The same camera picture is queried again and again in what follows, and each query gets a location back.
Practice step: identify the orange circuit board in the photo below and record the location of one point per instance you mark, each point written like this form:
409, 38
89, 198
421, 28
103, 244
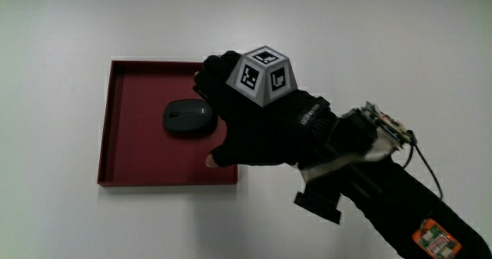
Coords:
436, 240

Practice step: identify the dark red square plate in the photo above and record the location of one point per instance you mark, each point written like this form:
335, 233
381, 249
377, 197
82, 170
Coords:
142, 151

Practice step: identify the black computer mouse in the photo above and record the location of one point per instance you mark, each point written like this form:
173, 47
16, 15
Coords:
187, 115

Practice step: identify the person's right forearm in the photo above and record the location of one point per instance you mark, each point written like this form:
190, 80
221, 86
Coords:
392, 201

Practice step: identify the person's right hand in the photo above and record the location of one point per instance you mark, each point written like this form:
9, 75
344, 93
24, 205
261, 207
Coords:
253, 136

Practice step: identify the wrist circuit board module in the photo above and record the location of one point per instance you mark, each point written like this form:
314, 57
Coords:
384, 122

